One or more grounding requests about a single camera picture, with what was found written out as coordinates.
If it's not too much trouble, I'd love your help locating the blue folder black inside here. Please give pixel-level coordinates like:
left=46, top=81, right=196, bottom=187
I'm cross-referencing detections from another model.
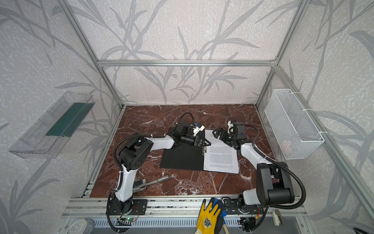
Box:
left=160, top=127, right=204, bottom=171

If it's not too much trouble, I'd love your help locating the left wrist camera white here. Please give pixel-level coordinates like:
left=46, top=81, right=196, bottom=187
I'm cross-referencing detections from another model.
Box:
left=192, top=123, right=205, bottom=137

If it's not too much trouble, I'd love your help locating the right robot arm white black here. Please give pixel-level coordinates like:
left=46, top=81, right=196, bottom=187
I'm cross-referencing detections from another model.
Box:
left=212, top=121, right=306, bottom=210

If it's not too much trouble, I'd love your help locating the white wire mesh basket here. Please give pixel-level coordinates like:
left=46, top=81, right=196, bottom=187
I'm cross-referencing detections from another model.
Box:
left=265, top=89, right=324, bottom=160

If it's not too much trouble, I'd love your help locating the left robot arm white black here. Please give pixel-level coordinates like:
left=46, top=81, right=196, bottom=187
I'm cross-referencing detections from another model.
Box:
left=106, top=112, right=211, bottom=215

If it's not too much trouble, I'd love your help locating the small beige device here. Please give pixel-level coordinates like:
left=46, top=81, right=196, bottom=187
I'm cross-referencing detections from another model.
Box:
left=272, top=209, right=283, bottom=226

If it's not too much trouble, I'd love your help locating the green circuit board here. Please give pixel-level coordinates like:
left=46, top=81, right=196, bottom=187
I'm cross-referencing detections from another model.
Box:
left=116, top=217, right=138, bottom=226

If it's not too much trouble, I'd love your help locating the yellow blue work glove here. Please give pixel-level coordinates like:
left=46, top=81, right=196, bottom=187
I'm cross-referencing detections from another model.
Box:
left=195, top=198, right=225, bottom=234

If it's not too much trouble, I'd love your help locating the paper sheet back top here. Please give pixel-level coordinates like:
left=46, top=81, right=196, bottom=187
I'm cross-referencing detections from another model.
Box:
left=203, top=130, right=239, bottom=174

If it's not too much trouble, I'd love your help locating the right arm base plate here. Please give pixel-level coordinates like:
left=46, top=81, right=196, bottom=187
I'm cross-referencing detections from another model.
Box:
left=221, top=197, right=265, bottom=216

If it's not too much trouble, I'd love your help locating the clear plastic tray green base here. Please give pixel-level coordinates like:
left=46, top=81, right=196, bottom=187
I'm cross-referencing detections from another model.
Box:
left=9, top=91, right=95, bottom=159

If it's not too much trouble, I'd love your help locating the aluminium frame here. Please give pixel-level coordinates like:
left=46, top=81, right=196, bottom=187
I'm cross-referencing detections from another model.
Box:
left=58, top=1, right=374, bottom=218

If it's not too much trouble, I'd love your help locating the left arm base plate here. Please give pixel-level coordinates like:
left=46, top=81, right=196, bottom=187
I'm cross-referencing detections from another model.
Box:
left=106, top=199, right=148, bottom=215

